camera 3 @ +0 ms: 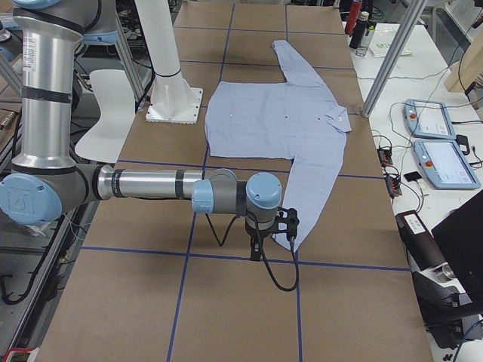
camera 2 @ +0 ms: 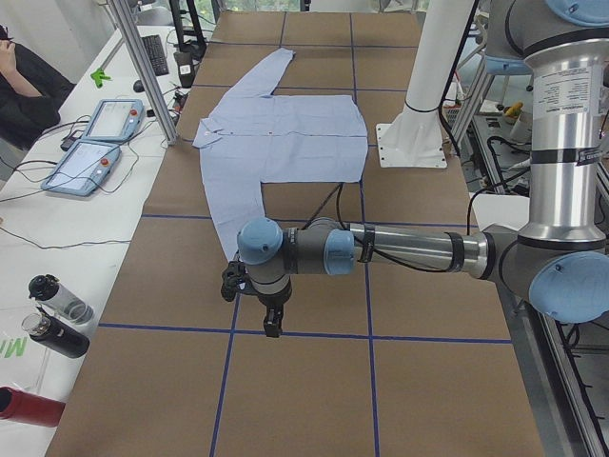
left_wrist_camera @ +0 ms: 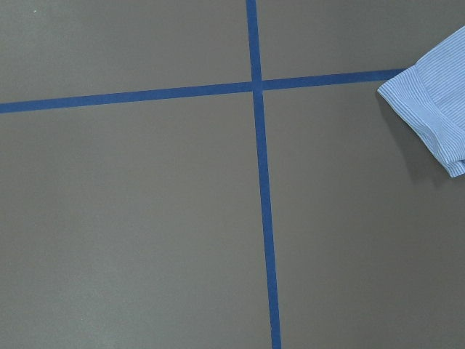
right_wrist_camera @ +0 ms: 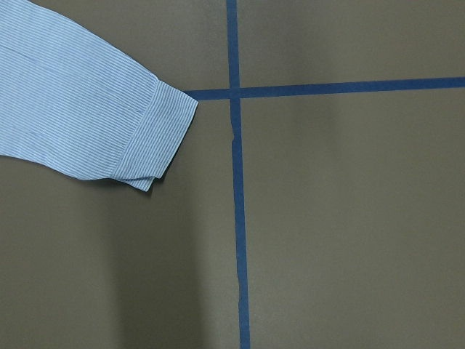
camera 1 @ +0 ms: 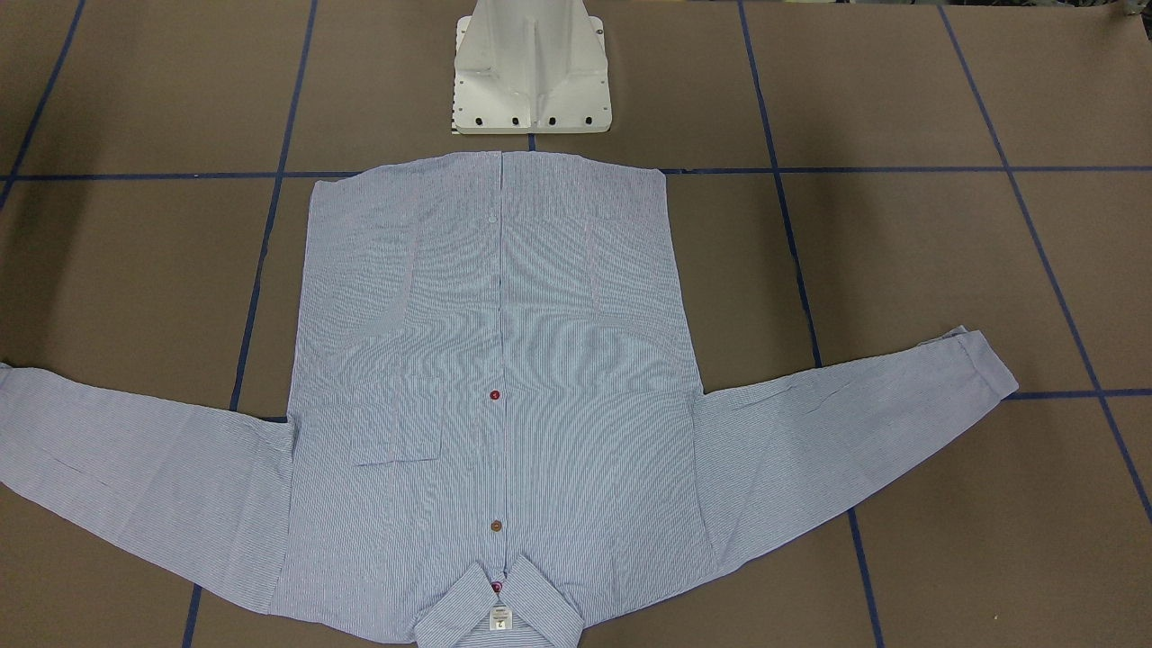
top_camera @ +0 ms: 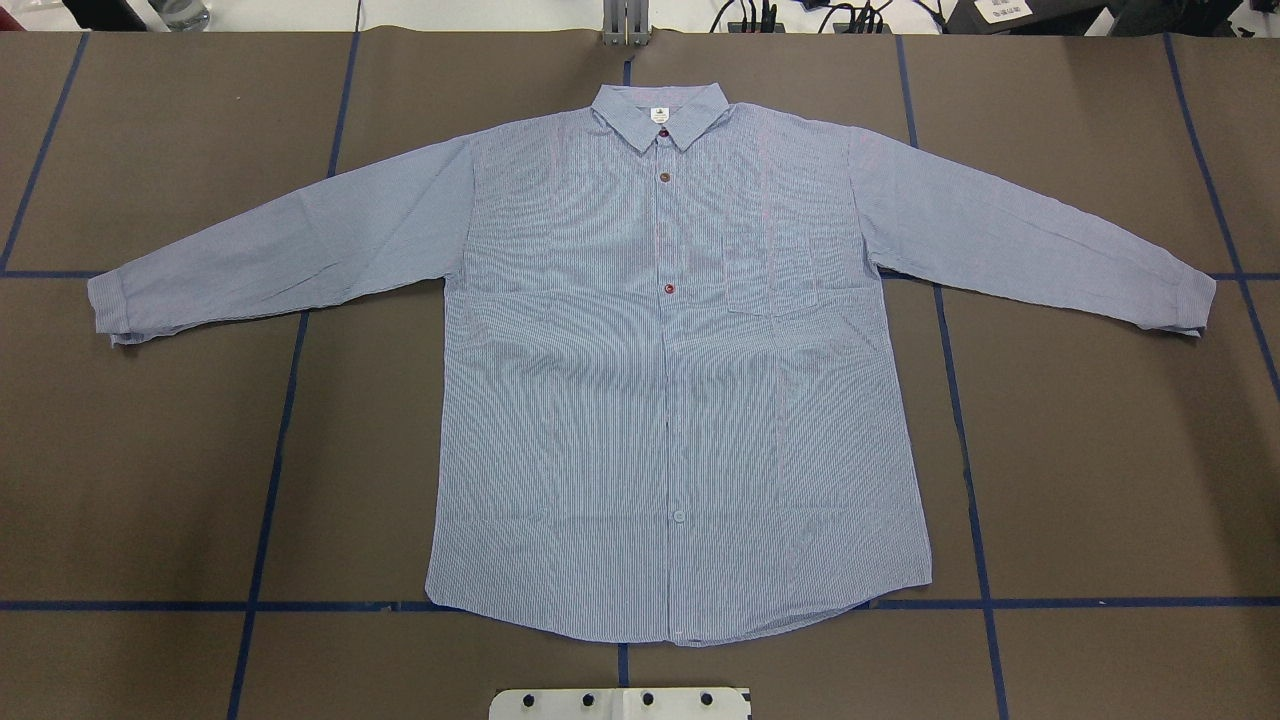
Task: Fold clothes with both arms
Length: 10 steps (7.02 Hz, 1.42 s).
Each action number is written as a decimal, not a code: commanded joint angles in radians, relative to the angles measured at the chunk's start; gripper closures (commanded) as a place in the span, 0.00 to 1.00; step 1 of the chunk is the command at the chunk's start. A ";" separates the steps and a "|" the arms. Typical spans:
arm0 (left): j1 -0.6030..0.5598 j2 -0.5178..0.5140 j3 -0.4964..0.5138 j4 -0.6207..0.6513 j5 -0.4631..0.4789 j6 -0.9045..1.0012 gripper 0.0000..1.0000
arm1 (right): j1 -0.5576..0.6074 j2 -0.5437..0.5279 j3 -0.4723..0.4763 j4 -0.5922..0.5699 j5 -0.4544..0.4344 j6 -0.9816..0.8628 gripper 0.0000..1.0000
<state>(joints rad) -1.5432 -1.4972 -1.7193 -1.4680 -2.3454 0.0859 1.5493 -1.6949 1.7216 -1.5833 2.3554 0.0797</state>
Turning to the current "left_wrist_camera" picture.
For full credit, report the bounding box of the light blue striped shirt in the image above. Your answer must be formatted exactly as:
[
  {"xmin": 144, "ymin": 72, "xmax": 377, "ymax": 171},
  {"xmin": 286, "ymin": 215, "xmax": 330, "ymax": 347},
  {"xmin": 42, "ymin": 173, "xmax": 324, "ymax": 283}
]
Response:
[{"xmin": 378, "ymin": 28, "xmax": 464, "ymax": 177}]

